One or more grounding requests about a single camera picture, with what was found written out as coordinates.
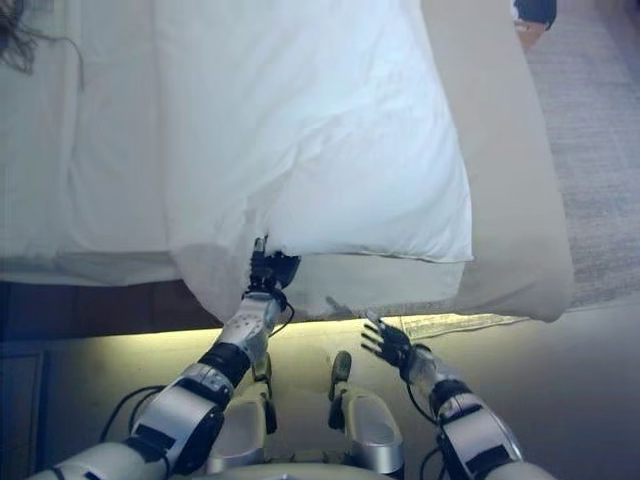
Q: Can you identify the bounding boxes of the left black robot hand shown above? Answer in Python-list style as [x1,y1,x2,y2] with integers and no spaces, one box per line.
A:
[248,235,302,301]

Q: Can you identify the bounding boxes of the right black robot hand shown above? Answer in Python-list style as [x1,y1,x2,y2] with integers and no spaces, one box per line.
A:
[360,309,416,381]

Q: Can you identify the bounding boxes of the white duvet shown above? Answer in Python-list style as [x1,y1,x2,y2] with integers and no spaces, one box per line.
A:
[152,0,476,322]

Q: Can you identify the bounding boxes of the beige bed blanket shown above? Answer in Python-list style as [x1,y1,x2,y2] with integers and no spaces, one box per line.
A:
[418,0,576,325]

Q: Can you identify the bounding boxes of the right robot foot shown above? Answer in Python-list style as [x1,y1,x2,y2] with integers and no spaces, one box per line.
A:
[331,350,353,397]

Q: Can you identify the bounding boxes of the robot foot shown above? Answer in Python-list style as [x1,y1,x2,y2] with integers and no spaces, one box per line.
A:
[251,352,272,384]
[331,350,353,397]

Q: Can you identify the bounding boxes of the right silver robot leg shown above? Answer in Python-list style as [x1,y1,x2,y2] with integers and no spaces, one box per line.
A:
[327,379,406,476]

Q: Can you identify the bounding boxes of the silver robot leg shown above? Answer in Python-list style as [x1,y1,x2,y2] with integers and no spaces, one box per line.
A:
[327,379,406,476]
[207,355,279,476]

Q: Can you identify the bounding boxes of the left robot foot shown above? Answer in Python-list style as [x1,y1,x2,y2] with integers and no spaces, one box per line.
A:
[251,352,272,384]

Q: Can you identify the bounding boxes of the left silver robot leg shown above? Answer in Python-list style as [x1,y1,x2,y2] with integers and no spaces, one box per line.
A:
[207,355,279,476]

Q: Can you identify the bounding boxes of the silver robot torso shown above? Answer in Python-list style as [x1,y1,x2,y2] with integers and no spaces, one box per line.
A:
[197,455,397,480]

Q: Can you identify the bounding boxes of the black round object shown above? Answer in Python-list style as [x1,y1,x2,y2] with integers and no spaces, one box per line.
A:
[509,0,559,32]

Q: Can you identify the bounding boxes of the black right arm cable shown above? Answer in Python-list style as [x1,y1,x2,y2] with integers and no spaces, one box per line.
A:
[405,377,452,480]

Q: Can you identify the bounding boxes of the brown bed frame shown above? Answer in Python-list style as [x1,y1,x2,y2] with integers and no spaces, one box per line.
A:
[0,278,227,347]

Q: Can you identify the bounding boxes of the dark tangled cords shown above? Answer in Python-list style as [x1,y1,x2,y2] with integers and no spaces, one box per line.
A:
[0,22,87,95]

